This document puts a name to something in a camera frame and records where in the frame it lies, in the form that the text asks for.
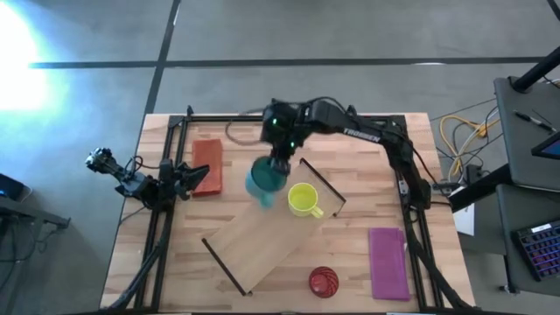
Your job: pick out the black power strip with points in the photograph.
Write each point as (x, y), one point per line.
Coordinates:
(473, 172)

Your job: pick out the orange-red sponge block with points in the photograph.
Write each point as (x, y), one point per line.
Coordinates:
(207, 168)

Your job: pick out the black slanted pole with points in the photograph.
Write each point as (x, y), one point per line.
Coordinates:
(538, 70)

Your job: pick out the grey side desk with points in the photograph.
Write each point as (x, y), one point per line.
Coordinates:
(525, 162)

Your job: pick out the red ribbed cup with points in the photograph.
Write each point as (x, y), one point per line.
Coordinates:
(324, 282)

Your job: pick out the black aluminium table frame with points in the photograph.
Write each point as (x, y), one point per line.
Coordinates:
(168, 227)

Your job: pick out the wooden shelf with black ends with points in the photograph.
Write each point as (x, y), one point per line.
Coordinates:
(271, 227)

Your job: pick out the black tablet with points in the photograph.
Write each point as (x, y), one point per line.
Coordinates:
(549, 148)

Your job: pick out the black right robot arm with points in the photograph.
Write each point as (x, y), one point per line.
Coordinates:
(372, 133)

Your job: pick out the yellow plastic mug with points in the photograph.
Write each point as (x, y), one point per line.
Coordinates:
(303, 199)

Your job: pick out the white paper sheet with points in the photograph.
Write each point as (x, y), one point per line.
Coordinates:
(464, 219)

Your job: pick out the teal plastic mug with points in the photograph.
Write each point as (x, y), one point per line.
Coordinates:
(263, 181)

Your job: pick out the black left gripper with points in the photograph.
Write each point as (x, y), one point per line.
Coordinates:
(181, 181)

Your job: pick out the black pen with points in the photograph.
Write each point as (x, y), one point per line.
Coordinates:
(534, 121)

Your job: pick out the black crossbar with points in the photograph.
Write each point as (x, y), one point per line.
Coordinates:
(479, 189)

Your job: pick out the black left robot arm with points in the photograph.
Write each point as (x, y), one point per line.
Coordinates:
(131, 181)

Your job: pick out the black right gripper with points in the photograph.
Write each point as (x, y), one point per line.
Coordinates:
(282, 124)

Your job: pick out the black keyboard with coloured keys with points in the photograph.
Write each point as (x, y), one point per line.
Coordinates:
(540, 249)

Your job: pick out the purple sponge block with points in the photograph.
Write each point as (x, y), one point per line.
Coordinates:
(388, 263)

